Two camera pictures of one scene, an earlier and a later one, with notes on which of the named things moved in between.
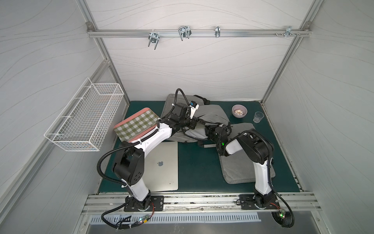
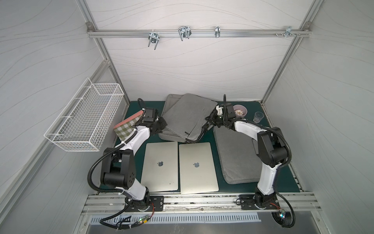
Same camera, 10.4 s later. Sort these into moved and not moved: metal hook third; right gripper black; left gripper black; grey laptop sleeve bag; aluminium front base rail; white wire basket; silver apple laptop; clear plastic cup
Moved: grey laptop sleeve bag; right gripper black; left gripper black
Not moved: silver apple laptop; clear plastic cup; white wire basket; metal hook third; aluminium front base rail
